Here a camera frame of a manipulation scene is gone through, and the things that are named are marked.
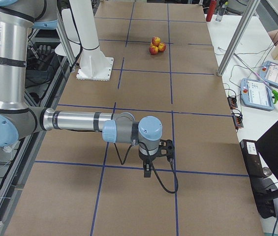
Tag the white pedestal column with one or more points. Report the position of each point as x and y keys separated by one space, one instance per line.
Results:
x=93 y=65

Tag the red yellow apple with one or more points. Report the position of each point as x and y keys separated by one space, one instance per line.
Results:
x=153 y=50
x=161 y=47
x=155 y=41

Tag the near black connector block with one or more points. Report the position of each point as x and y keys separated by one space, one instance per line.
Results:
x=237 y=117

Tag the far black connector block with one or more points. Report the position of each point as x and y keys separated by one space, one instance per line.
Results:
x=232 y=99

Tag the clear bottle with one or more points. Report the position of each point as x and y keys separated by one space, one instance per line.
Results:
x=222 y=5

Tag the black connector block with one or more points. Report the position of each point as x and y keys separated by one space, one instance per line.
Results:
x=232 y=99
x=237 y=117

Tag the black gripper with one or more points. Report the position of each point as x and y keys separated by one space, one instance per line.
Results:
x=148 y=157

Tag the near teach pendant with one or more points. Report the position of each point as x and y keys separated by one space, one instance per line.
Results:
x=255 y=94

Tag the red bottle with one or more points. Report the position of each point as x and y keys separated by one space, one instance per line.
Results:
x=211 y=10

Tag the black computer box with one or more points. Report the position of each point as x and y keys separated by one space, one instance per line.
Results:
x=264 y=190

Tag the teach pendant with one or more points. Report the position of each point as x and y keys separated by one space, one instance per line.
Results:
x=255 y=94
x=269 y=72

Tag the far teach pendant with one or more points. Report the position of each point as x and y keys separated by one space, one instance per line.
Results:
x=269 y=72

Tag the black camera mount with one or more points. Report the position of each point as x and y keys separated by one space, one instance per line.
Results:
x=166 y=148

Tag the aluminium frame post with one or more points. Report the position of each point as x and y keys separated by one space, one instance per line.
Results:
x=243 y=23

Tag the green handled grabber tool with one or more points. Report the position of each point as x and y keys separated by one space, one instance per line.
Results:
x=274 y=92

